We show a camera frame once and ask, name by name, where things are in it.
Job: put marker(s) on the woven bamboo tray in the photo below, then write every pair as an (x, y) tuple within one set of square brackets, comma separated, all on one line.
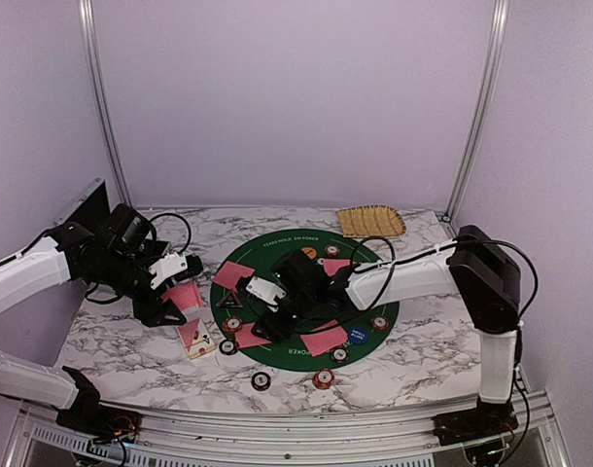
[(371, 220)]

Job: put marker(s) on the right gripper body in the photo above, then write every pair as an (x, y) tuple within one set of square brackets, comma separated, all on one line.
[(300, 305)]

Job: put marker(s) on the left aluminium frame post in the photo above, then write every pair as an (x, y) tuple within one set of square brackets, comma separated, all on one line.
[(98, 88)]

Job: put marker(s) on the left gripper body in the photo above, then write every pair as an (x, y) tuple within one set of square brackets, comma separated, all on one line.
[(118, 271)]

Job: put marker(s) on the aluminium frame post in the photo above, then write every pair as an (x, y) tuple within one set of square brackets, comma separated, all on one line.
[(98, 88), (486, 91)]

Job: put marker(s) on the blue small blind button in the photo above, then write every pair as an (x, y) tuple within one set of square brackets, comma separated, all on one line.
[(358, 335)]

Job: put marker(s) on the triangular all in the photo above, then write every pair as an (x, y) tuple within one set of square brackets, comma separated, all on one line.
[(230, 301)]

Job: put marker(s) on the round green poker mat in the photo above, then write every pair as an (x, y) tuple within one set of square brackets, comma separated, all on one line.
[(260, 254)]

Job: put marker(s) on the orange big blind button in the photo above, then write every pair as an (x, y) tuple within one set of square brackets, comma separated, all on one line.
[(310, 252)]

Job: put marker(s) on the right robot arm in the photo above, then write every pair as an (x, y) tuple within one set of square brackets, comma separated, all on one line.
[(472, 265)]

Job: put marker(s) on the single red playing card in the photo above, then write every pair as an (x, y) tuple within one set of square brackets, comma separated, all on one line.
[(230, 273)]

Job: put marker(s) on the orange poker chip stack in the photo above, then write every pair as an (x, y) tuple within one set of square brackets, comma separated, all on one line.
[(323, 379)]

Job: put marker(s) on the red playing card deck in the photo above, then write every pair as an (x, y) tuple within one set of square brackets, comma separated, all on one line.
[(185, 296)]

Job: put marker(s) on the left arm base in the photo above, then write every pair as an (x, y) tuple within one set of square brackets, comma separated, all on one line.
[(104, 424)]

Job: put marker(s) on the right aluminium frame post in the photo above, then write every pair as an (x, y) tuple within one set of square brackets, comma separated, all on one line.
[(486, 91)]

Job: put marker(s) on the front aluminium rail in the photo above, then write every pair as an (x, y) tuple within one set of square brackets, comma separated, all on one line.
[(391, 437)]

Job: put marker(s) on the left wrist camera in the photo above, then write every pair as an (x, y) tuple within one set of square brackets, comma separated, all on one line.
[(174, 266)]

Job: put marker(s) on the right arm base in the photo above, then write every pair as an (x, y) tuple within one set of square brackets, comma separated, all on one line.
[(482, 421)]

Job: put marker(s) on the brown poker chip stack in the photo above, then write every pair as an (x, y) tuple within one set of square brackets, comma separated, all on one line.
[(260, 381)]

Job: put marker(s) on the orange chip stack top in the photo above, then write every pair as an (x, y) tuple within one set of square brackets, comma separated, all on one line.
[(332, 250)]

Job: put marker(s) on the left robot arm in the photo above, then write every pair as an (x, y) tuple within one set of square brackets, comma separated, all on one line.
[(64, 254)]

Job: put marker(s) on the gold card deck box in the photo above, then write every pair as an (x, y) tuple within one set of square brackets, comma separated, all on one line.
[(196, 339)]

